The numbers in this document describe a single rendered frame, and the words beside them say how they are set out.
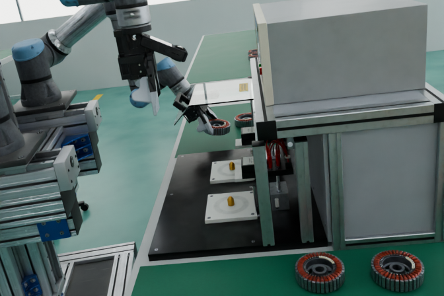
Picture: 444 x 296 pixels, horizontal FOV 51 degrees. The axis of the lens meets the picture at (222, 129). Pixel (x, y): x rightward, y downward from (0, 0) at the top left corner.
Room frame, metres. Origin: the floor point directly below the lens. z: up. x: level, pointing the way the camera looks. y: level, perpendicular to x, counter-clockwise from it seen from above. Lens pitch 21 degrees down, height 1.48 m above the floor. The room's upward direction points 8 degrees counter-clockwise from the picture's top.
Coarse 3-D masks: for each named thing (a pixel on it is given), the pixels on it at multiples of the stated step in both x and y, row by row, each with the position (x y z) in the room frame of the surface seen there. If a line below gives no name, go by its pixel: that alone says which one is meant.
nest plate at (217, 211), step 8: (232, 192) 1.28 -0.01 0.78; (240, 192) 1.27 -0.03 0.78; (248, 192) 1.27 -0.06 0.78; (208, 200) 1.25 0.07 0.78; (216, 200) 1.25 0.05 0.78; (224, 200) 1.24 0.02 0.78; (240, 200) 1.23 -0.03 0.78; (248, 200) 1.22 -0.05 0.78; (208, 208) 1.20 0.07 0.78; (216, 208) 1.20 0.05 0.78; (224, 208) 1.19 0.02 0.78; (232, 208) 1.19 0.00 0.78; (240, 208) 1.18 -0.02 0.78; (248, 208) 1.17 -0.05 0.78; (208, 216) 1.16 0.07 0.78; (216, 216) 1.15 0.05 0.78; (224, 216) 1.15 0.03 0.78; (232, 216) 1.14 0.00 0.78; (240, 216) 1.14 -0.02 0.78; (248, 216) 1.13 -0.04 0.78; (256, 216) 1.13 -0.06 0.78
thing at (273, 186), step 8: (272, 184) 1.22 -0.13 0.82; (280, 184) 1.21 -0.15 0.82; (272, 192) 1.17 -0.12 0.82; (280, 192) 1.17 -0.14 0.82; (272, 200) 1.16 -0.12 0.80; (280, 200) 1.16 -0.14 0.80; (288, 200) 1.16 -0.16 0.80; (272, 208) 1.16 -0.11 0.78; (280, 208) 1.16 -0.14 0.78; (288, 208) 1.16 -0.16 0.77
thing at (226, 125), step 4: (212, 120) 1.81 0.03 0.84; (216, 120) 1.81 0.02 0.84; (220, 120) 1.81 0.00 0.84; (224, 120) 1.81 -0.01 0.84; (212, 124) 1.80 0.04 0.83; (216, 124) 1.79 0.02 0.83; (220, 124) 1.80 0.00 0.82; (224, 124) 1.76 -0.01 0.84; (228, 124) 1.76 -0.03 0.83; (216, 128) 1.73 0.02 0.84; (220, 128) 1.73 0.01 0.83; (224, 128) 1.73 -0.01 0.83; (228, 128) 1.75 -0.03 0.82; (208, 132) 1.74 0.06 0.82; (216, 132) 1.72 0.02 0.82; (220, 132) 1.73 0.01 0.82; (224, 132) 1.73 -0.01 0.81; (228, 132) 1.75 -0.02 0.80
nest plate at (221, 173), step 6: (216, 162) 1.52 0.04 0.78; (222, 162) 1.52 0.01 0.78; (228, 162) 1.51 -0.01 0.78; (234, 162) 1.50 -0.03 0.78; (240, 162) 1.50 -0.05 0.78; (216, 168) 1.47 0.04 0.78; (222, 168) 1.46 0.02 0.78; (228, 168) 1.46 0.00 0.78; (240, 168) 1.44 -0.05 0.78; (216, 174) 1.42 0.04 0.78; (222, 174) 1.42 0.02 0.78; (228, 174) 1.41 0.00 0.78; (234, 174) 1.40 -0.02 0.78; (210, 180) 1.38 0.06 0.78; (216, 180) 1.38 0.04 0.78; (222, 180) 1.38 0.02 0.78; (228, 180) 1.38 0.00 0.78; (234, 180) 1.37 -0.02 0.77
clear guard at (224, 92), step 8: (240, 80) 1.56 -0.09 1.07; (248, 80) 1.54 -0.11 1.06; (192, 88) 1.58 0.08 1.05; (200, 88) 1.52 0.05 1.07; (208, 88) 1.51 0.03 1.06; (216, 88) 1.50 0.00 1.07; (224, 88) 1.48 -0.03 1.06; (232, 88) 1.47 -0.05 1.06; (248, 88) 1.45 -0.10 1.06; (192, 96) 1.43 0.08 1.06; (200, 96) 1.42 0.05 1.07; (208, 96) 1.41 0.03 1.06; (216, 96) 1.40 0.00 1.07; (224, 96) 1.39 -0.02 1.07; (232, 96) 1.37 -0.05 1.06; (240, 96) 1.36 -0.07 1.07; (248, 96) 1.35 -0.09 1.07; (184, 104) 1.45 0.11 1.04; (192, 104) 1.35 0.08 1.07; (200, 104) 1.34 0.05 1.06; (208, 104) 1.34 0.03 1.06; (184, 112) 1.35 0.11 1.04; (176, 120) 1.35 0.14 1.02
